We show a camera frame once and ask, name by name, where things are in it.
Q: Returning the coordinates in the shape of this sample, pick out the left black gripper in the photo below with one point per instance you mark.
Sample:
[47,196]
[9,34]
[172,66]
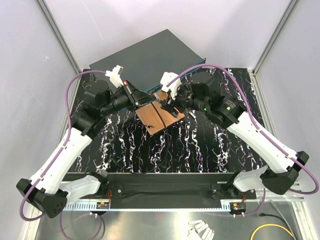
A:
[138,97]

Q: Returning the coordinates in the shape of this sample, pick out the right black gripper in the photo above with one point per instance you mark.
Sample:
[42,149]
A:
[170,102]

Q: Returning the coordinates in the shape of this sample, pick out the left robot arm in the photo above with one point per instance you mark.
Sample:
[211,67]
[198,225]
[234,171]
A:
[45,190]

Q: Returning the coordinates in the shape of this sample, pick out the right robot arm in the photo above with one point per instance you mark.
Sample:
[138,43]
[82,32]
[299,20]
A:
[282,163]

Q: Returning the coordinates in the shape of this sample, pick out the wooden board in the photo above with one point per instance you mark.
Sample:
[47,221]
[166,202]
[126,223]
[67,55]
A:
[149,117]

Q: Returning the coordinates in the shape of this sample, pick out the pile of white modules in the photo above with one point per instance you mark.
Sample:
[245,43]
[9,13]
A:
[200,230]

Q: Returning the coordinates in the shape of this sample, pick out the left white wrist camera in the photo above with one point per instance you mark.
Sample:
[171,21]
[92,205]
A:
[114,76]

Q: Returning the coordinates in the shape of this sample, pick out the dark teal network switch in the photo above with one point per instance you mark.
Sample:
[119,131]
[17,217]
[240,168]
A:
[145,62]

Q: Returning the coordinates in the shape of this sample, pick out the white slotted cable duct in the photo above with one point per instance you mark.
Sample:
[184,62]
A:
[92,206]

